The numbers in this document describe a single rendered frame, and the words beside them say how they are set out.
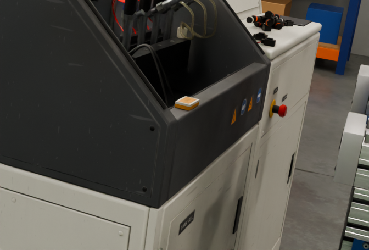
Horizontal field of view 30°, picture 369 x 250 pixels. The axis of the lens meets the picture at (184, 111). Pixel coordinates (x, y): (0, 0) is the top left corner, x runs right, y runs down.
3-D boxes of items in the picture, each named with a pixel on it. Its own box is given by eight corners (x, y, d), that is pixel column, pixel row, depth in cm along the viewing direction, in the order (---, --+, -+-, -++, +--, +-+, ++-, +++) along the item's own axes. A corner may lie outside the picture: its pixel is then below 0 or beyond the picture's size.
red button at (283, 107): (281, 122, 191) (285, 104, 189) (268, 119, 192) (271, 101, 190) (286, 118, 195) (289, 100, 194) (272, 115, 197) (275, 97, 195)
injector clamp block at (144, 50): (128, 122, 154) (136, 56, 150) (89, 112, 157) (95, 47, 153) (183, 93, 185) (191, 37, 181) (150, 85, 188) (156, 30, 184)
